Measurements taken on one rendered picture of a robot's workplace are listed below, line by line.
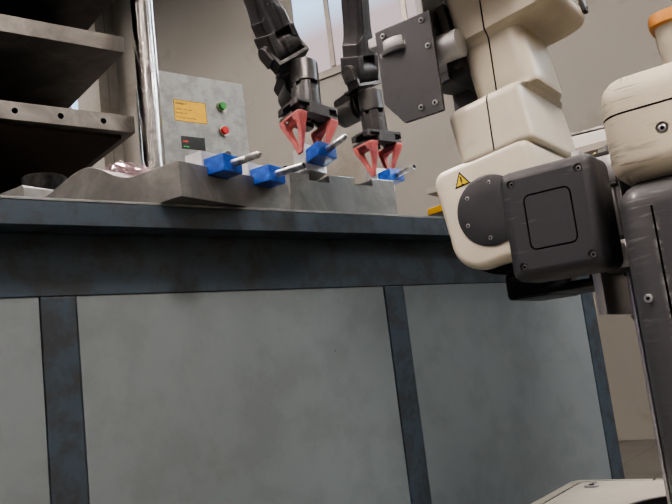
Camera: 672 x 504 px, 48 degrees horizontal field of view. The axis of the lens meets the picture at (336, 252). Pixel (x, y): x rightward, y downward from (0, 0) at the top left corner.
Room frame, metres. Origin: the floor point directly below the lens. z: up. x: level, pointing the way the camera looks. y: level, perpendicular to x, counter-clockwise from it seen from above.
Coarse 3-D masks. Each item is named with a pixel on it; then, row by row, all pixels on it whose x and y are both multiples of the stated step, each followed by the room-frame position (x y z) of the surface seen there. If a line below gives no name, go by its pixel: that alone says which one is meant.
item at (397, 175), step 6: (378, 168) 1.65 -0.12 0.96; (390, 168) 1.62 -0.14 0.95; (408, 168) 1.59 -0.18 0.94; (414, 168) 1.59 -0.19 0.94; (366, 174) 1.67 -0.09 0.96; (378, 174) 1.65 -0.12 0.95; (384, 174) 1.63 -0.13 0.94; (390, 174) 1.62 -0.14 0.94; (396, 174) 1.63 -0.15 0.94; (402, 174) 1.62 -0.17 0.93; (390, 180) 1.62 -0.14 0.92; (396, 180) 1.63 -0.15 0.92; (402, 180) 1.64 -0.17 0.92
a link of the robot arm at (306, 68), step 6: (294, 60) 1.41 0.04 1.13; (300, 60) 1.40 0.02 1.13; (306, 60) 1.40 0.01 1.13; (312, 60) 1.41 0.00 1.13; (294, 66) 1.40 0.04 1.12; (300, 66) 1.40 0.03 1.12; (306, 66) 1.40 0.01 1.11; (312, 66) 1.40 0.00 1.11; (294, 72) 1.40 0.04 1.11; (300, 72) 1.40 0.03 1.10; (306, 72) 1.40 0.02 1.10; (312, 72) 1.40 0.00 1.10; (294, 78) 1.40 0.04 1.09; (300, 78) 1.39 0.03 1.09; (306, 78) 1.40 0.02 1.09; (312, 78) 1.40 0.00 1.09; (318, 78) 1.42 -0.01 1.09
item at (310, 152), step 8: (344, 136) 1.31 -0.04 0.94; (304, 144) 1.37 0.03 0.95; (320, 144) 1.34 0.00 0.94; (328, 144) 1.36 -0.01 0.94; (336, 144) 1.33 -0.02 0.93; (296, 152) 1.39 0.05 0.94; (304, 152) 1.37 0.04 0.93; (312, 152) 1.35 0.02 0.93; (320, 152) 1.34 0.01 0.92; (328, 152) 1.35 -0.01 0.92; (336, 152) 1.36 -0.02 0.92; (296, 160) 1.39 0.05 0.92; (304, 160) 1.37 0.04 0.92; (312, 160) 1.36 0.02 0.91; (320, 160) 1.36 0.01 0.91; (328, 160) 1.37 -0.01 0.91; (312, 168) 1.37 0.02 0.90; (320, 168) 1.38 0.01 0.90; (312, 176) 1.40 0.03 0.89; (320, 176) 1.40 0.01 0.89
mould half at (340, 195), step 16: (288, 176) 1.33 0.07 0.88; (304, 176) 1.35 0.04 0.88; (336, 176) 1.40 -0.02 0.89; (304, 192) 1.35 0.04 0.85; (320, 192) 1.37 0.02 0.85; (336, 192) 1.40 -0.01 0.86; (352, 192) 1.42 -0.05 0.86; (368, 192) 1.45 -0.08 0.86; (384, 192) 1.48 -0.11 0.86; (304, 208) 1.35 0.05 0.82; (320, 208) 1.37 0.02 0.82; (336, 208) 1.40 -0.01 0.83; (352, 208) 1.42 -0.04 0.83; (368, 208) 1.45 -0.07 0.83; (384, 208) 1.47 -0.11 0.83
